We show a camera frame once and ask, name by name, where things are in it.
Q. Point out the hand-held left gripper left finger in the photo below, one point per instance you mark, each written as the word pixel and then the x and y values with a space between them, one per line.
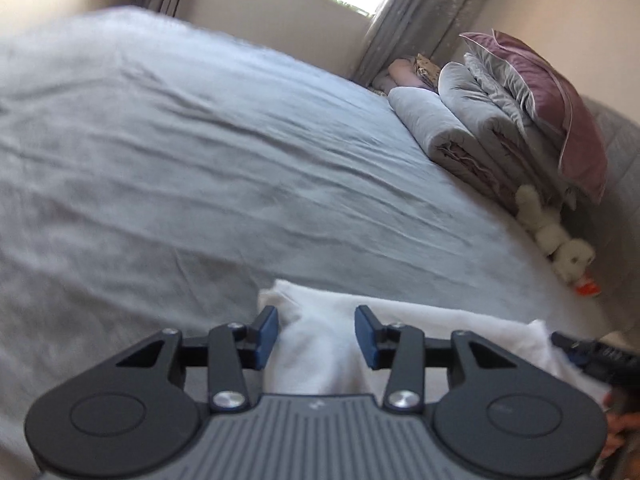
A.
pixel 265 335

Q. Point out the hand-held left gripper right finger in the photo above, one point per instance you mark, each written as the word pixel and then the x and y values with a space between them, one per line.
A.
pixel 367 337

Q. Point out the pink velvet pillow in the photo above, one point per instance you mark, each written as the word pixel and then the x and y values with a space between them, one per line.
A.
pixel 560 105

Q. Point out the silver grey pillow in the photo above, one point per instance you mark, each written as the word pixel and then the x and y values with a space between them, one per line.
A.
pixel 495 85

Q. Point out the grey quilted headboard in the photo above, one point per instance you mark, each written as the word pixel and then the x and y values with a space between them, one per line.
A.
pixel 615 185

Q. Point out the white plush toy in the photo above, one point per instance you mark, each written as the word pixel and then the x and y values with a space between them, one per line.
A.
pixel 550 235

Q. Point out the grey curtain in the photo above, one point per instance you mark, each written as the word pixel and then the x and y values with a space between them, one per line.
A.
pixel 420 15

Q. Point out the person's right hand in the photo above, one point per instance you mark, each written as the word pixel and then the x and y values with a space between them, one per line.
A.
pixel 625 425

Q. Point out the red booklet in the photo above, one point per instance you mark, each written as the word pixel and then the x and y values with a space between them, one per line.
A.
pixel 587 287

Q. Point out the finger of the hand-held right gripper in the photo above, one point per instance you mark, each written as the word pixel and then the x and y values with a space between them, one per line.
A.
pixel 590 346
pixel 577 356

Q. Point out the white printed shirt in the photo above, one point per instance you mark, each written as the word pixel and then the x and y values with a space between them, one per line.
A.
pixel 320 350

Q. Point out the pink folded clothes pile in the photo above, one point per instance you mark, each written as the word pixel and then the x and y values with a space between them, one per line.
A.
pixel 405 72

